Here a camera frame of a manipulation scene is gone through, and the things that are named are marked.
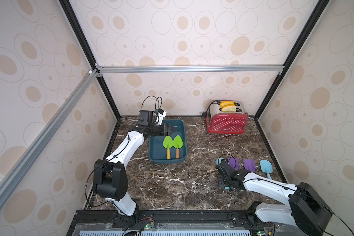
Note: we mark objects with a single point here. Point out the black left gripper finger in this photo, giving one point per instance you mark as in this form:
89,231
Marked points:
171,127
171,132

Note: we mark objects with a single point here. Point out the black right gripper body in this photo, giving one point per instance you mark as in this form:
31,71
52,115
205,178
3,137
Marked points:
222,180

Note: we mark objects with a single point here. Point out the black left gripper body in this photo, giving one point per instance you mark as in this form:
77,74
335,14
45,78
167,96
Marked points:
156,130

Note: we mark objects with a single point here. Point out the green shovel yellow handle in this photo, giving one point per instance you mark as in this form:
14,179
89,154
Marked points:
168,143

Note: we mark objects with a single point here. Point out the green shovel wooden handle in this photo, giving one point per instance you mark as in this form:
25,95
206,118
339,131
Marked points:
178,144

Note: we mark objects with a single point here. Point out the purple shovel pink handle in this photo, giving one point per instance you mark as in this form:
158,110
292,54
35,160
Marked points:
249,165
234,163

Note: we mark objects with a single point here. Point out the teal plastic storage box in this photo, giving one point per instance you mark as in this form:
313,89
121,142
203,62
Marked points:
156,150

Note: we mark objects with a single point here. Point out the blue shovel light blue handle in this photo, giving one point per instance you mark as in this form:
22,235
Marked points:
223,178

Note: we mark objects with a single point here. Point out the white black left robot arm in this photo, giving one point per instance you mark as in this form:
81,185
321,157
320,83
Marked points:
110,180

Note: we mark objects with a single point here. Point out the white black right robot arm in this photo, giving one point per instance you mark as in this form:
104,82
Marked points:
298,205

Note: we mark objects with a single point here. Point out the light blue shovel far right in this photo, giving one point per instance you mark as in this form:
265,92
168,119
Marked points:
266,167

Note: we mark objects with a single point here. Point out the red polka dot toaster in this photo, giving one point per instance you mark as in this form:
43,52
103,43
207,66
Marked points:
224,122

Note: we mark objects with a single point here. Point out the rear bread slice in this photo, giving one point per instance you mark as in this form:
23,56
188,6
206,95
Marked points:
226,103

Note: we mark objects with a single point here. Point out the bread slice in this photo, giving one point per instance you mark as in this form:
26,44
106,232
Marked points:
226,103
228,108

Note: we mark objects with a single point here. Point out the front bread slice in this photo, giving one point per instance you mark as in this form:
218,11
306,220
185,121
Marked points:
228,108

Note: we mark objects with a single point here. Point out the silver aluminium crossbar back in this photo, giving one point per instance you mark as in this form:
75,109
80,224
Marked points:
189,68

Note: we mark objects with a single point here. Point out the silver aluminium crossbar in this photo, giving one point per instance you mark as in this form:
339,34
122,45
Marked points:
20,169
189,68

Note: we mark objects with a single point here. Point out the silver aluminium crossbar left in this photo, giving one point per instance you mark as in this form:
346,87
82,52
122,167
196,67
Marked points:
20,169

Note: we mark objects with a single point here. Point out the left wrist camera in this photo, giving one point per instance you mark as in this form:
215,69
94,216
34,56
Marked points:
161,114

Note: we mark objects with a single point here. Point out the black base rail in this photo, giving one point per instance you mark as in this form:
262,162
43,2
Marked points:
170,223

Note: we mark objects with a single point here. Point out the black corner frame post left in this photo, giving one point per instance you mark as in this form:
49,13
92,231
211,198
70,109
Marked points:
74,23

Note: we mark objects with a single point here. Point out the black corner frame post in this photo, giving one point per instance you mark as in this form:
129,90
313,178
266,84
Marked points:
74,23
306,32

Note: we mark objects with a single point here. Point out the black corner frame post right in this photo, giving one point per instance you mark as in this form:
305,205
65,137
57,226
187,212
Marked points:
306,32

